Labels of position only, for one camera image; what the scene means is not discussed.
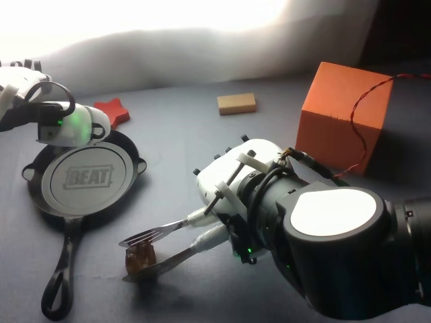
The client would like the large orange cube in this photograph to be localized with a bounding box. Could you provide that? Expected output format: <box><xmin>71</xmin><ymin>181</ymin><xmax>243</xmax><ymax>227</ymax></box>
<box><xmin>294</xmin><ymin>61</ymin><xmax>395</xmax><ymax>176</ymax></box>

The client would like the plain wooden rectangular block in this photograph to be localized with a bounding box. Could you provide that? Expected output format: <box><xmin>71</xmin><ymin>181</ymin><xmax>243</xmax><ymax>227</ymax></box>
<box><xmin>216</xmin><ymin>92</ymin><xmax>259</xmax><ymax>116</ymax></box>

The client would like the red star block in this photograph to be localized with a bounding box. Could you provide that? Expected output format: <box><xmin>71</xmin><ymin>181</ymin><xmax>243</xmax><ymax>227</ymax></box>
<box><xmin>93</xmin><ymin>97</ymin><xmax>131</xmax><ymax>131</ymax></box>

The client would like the black frying pan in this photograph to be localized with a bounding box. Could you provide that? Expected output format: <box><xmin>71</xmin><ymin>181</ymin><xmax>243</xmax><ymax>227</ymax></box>
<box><xmin>20</xmin><ymin>129</ymin><xmax>148</xmax><ymax>320</ymax></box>

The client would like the grey tablecloth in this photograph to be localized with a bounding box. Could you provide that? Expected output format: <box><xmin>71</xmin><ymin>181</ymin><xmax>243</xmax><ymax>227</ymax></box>
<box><xmin>0</xmin><ymin>57</ymin><xmax>431</xmax><ymax>323</ymax></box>

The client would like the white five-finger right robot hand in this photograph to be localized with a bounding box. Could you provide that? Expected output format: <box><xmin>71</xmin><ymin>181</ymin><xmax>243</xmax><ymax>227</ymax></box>
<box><xmin>192</xmin><ymin>133</ymin><xmax>287</xmax><ymax>266</ymax></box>

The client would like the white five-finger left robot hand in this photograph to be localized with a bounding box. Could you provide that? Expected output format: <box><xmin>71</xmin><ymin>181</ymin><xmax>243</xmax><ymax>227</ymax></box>
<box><xmin>0</xmin><ymin>59</ymin><xmax>112</xmax><ymax>149</ymax></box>

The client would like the white backdrop sheet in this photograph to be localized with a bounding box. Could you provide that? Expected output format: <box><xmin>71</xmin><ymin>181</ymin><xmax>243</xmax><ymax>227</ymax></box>
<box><xmin>0</xmin><ymin>0</ymin><xmax>378</xmax><ymax>108</ymax></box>

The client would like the brown toy piece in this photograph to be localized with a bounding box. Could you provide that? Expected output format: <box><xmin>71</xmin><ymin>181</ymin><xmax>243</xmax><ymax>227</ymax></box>
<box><xmin>125</xmin><ymin>241</ymin><xmax>156</xmax><ymax>275</ymax></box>

